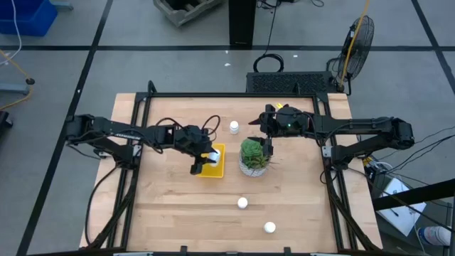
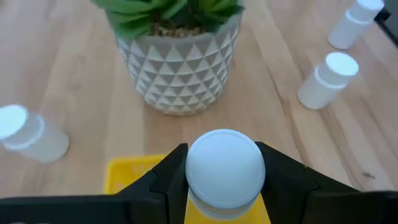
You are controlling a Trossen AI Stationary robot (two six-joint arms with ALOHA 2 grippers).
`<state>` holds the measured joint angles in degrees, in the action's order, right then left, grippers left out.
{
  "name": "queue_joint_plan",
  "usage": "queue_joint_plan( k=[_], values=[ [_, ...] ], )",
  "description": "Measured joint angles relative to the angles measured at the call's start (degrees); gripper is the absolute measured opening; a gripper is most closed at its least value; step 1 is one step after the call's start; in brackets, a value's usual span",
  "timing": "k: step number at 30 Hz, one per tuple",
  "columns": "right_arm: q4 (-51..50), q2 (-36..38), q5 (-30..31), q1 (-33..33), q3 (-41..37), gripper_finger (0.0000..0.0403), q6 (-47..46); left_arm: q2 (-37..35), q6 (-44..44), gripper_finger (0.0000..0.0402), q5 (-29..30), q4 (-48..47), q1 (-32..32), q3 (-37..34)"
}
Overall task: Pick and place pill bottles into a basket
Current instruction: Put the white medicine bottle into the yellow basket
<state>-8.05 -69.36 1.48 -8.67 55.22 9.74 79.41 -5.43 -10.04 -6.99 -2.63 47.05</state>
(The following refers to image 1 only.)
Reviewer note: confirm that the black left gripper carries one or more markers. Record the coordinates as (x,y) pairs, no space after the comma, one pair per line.
(193,140)

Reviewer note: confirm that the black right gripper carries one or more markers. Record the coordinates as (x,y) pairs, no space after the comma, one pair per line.
(289,121)

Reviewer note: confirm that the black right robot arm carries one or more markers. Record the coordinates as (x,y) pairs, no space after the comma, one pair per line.
(355,124)

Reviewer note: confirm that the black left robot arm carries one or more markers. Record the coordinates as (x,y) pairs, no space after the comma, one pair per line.
(106,126)

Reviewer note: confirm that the yellow plastic basket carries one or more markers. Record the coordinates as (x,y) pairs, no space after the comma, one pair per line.
(217,172)

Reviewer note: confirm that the green succulent in white pot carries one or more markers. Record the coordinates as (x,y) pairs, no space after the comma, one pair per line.
(250,156)

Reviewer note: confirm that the black computer case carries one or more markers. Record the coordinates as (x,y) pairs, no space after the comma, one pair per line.
(284,82)

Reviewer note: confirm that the black square pillar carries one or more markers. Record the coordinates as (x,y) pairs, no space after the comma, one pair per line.
(242,21)

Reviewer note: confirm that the black power box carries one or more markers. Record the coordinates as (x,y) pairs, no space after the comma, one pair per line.
(373,176)

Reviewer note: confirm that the black floor fan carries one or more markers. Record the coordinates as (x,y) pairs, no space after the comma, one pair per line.
(364,39)

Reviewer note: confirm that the grey wooden crate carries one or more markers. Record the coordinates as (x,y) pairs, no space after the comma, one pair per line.
(177,16)

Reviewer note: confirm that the white cardboard box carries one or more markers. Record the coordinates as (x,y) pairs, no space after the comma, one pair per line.
(405,217)

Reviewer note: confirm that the black metal beam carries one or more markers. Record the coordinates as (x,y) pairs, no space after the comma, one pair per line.
(419,195)

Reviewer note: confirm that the black round stand foot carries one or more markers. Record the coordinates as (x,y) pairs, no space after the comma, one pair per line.
(30,81)

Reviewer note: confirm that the clear plastic bottle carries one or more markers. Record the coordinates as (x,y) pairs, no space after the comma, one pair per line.
(435,235)

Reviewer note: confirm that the grey floor stand bar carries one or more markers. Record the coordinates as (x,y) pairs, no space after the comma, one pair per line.
(14,88)

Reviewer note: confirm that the black object at floor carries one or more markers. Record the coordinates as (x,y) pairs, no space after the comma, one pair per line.
(4,119)

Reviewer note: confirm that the blue plastic bin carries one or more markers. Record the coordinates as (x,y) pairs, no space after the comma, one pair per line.
(35,17)

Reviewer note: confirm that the black aluminium table frame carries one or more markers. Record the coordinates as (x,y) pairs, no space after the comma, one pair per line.
(231,95)

